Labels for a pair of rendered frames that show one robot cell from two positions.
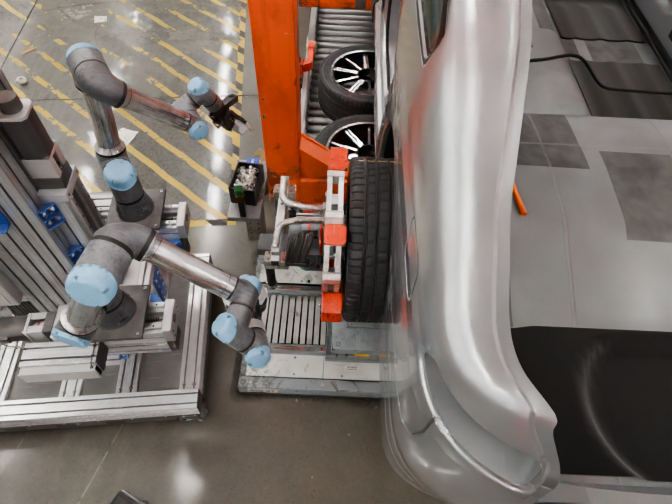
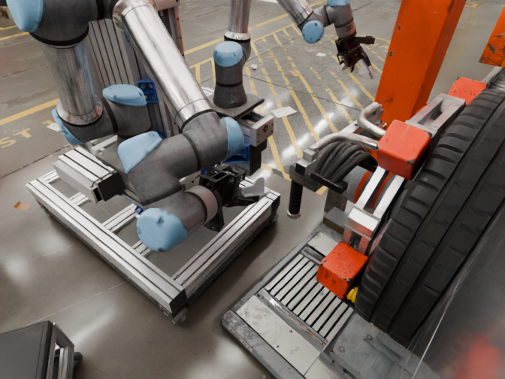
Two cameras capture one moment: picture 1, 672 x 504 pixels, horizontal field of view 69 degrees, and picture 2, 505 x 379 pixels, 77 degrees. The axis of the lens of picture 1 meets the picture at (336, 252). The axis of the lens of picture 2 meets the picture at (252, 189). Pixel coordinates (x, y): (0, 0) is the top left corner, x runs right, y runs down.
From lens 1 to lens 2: 1.05 m
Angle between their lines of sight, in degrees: 32
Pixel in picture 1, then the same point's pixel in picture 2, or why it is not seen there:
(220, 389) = (210, 310)
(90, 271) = not seen: outside the picture
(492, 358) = not seen: outside the picture
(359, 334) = (374, 358)
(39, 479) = (54, 277)
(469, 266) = not seen: outside the picture
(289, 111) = (424, 51)
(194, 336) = (217, 245)
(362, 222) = (464, 147)
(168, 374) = (175, 261)
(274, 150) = (385, 104)
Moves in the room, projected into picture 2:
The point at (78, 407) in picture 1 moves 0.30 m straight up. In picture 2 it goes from (103, 239) to (82, 195)
